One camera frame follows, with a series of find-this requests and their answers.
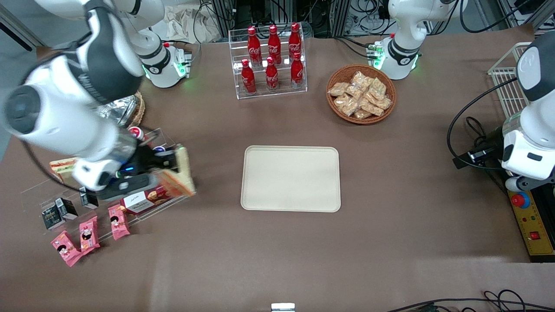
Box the red cola bottle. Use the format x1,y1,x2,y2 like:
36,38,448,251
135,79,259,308
247,26,262,66
265,56,279,92
241,58,257,95
290,52,304,90
268,24,282,65
288,22,303,61

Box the black base cables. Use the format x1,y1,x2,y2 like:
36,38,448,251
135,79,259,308
333,36,376,60

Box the pink snack packet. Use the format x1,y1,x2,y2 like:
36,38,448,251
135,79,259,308
51,231,83,267
108,205,131,241
79,216,101,255

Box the black floor cables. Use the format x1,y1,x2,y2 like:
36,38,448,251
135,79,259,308
385,289,555,312

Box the clear acrylic stepped shelf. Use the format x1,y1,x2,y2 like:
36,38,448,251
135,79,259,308
20,127,196,237

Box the beige rectangular tray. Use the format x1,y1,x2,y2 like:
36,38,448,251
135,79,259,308
241,146,342,213

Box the crumpled beige paper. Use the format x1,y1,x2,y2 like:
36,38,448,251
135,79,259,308
155,4,222,44

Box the round wicker basket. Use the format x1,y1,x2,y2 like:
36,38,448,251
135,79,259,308
326,64,397,125

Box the triangle sandwich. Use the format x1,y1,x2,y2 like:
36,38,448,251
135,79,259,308
49,158,79,183
157,146,197,199

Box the yellow emergency stop box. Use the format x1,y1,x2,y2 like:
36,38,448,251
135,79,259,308
507,189,555,263

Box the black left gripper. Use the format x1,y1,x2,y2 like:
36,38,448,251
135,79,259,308
453,127,506,170

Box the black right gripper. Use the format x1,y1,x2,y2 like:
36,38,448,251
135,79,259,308
125,147,179,176

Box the white wire rack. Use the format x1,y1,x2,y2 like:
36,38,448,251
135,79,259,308
487,42,535,118

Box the clear acrylic bottle rack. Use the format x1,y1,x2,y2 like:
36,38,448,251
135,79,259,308
228,26,308,101

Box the red cookie box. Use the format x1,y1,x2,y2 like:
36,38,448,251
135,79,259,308
120,185,175,216

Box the stacked foil containers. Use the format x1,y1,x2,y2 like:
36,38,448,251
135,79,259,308
93,94,140,127

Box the small black carton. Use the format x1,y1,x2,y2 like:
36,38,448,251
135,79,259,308
41,204,65,231
79,186,99,210
55,197,79,221

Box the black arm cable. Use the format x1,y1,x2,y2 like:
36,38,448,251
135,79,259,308
447,77,519,170

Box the aluminium equipment frame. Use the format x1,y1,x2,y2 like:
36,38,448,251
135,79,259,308
211,0,348,38

